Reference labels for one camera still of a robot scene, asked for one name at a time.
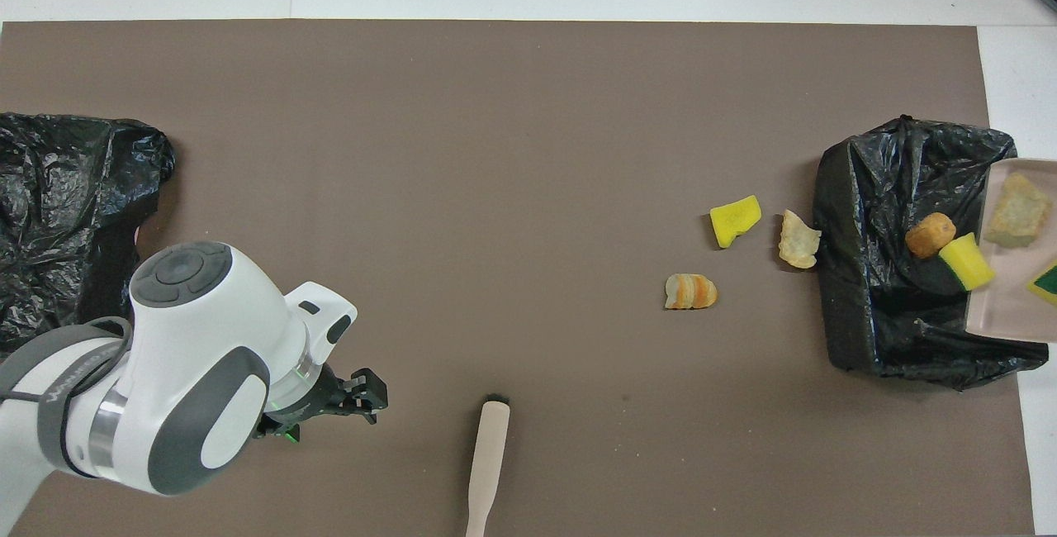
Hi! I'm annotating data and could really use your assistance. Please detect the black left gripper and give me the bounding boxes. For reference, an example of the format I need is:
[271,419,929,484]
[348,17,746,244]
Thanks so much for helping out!
[254,362,389,444]

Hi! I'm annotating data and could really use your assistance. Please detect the beige hand brush black bristles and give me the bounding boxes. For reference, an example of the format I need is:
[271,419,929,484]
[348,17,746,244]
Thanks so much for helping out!
[465,394,512,537]

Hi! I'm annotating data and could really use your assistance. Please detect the brown oval bread roll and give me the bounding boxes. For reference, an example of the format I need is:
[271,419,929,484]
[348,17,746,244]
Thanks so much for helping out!
[905,212,958,259]

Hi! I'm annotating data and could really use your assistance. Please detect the small yellow green sponge piece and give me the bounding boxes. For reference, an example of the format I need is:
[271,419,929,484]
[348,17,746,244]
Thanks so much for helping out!
[938,232,997,291]

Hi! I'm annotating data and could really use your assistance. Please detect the beige plastic dustpan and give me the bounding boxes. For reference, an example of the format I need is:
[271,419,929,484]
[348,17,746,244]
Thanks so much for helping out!
[965,158,1057,345]

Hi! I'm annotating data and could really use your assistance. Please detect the pale orange-striped bread chunk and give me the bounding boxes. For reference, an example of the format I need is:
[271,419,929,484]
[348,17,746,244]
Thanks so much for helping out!
[983,173,1054,249]

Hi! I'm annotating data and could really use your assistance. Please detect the large green yellow sponge piece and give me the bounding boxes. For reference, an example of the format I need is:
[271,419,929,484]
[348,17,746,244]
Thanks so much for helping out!
[1025,259,1057,307]

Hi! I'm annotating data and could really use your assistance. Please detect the black bag lined bin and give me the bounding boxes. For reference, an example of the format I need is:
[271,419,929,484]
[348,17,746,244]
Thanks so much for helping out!
[813,113,1050,392]
[0,112,178,360]

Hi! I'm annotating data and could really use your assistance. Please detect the brown table mat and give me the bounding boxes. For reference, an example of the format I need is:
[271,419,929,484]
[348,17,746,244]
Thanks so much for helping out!
[0,19,1036,537]

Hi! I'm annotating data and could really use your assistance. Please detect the small orange striped croissant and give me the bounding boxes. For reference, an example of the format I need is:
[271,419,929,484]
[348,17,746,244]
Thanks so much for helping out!
[665,273,719,311]

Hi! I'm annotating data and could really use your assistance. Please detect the plain yellow sponge piece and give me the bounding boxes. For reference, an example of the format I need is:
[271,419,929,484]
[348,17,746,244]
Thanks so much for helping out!
[709,194,763,249]

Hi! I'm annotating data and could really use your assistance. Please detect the pale flaky pastry piece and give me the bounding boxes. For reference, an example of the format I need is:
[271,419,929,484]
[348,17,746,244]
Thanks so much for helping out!
[777,208,822,270]

